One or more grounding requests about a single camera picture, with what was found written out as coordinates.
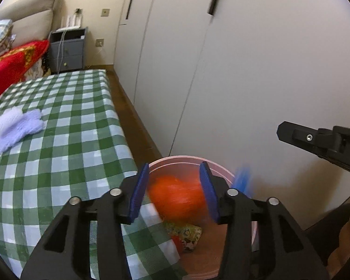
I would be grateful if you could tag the orange plastic bag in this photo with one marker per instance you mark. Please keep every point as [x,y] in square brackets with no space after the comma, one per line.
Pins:
[177,200]

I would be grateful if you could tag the pink plastic bin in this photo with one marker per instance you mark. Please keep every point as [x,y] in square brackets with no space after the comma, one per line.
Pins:
[204,261]

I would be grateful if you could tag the blue plastic bag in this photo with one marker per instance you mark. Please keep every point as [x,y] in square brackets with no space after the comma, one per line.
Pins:
[241,180]

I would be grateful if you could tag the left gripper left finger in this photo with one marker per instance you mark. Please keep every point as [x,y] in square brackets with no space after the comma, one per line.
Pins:
[133,190]

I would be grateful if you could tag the beige padded headboard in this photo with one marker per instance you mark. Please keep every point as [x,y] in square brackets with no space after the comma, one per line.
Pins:
[32,20]

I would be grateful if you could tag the lower wall socket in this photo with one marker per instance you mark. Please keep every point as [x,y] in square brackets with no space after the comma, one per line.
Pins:
[99,42]

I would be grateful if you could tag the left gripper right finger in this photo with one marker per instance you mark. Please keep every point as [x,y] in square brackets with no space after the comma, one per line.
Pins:
[214,189]

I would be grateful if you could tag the white wifi router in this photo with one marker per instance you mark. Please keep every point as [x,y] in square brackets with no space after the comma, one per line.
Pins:
[70,22]

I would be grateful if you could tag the green checkered tablecloth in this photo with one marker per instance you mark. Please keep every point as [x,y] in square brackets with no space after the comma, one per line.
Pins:
[81,150]

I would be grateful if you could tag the grey nightstand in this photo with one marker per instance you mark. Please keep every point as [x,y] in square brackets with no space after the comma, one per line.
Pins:
[67,50]

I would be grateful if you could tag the red floral blanket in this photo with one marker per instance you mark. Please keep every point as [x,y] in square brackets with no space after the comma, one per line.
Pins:
[15,63]

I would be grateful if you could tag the white knitted cloth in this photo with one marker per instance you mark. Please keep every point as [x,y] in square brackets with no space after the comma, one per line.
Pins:
[16,125]

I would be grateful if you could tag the beige wardrobe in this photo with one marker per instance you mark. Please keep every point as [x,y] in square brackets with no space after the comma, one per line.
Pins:
[215,78]

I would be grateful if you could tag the colourful cartoon wrapper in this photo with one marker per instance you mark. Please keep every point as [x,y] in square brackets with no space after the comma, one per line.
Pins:
[184,236]

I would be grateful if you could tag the upper wall switch plate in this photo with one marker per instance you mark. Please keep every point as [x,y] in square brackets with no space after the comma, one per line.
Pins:
[105,12]

